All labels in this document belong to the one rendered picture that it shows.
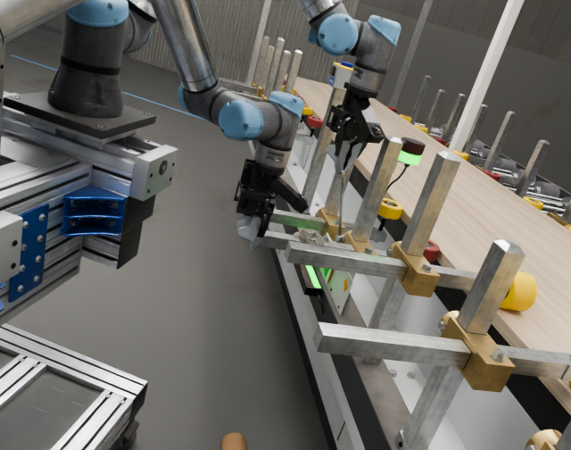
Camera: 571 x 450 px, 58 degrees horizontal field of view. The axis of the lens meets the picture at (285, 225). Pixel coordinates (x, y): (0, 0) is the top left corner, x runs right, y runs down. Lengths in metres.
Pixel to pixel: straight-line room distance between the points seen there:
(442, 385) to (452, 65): 6.68
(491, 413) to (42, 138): 1.07
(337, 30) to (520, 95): 6.58
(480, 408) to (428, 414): 0.26
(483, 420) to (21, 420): 1.13
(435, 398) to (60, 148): 0.87
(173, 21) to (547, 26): 6.82
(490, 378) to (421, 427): 0.19
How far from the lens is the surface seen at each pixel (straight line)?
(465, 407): 1.23
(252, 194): 1.12
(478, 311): 0.84
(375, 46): 1.20
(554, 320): 1.24
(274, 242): 1.20
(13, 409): 1.61
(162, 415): 1.90
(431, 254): 1.31
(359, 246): 1.26
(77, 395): 1.64
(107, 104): 1.14
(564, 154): 7.80
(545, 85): 7.60
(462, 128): 2.84
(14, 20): 0.67
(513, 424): 1.11
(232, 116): 0.99
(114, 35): 1.14
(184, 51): 1.01
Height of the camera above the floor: 1.35
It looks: 23 degrees down
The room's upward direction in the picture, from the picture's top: 16 degrees clockwise
